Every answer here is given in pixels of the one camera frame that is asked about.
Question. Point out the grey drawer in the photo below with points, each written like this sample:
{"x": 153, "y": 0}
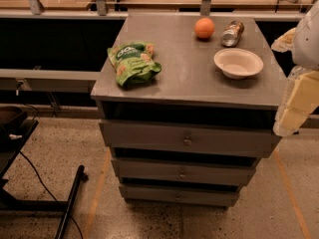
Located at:
{"x": 164, "y": 194}
{"x": 181, "y": 172}
{"x": 188, "y": 138}

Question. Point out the grey drawer cabinet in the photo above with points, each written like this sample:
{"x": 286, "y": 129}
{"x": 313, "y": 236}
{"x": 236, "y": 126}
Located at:
{"x": 191, "y": 89}

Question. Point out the top grey drawer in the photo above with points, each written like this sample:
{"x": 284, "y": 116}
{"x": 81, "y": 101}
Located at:
{"x": 188, "y": 138}

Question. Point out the orange fruit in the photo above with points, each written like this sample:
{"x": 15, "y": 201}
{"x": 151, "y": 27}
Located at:
{"x": 204, "y": 28}

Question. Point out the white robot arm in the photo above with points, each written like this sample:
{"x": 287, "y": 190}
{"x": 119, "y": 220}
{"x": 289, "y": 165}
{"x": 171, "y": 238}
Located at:
{"x": 305, "y": 52}

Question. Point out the middle grey drawer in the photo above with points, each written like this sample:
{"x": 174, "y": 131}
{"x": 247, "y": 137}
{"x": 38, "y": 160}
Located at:
{"x": 181, "y": 172}

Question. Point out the wrapped gripper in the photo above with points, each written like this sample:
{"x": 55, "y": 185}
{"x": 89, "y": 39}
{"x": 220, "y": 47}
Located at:
{"x": 307, "y": 42}

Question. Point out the metal drink can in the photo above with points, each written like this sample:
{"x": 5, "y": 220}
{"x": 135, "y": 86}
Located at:
{"x": 232, "y": 34}

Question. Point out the green rice chip bag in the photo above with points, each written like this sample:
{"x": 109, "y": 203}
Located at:
{"x": 133, "y": 63}

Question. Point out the black metal stand frame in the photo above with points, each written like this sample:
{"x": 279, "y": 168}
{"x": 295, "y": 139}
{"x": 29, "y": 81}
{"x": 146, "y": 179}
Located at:
{"x": 44, "y": 178}

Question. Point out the white paper bowl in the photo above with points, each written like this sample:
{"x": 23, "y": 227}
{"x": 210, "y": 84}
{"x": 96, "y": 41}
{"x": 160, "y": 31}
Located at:
{"x": 238, "y": 63}

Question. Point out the bottom grey drawer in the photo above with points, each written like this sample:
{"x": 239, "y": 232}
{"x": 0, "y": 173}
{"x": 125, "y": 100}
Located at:
{"x": 164, "y": 194}

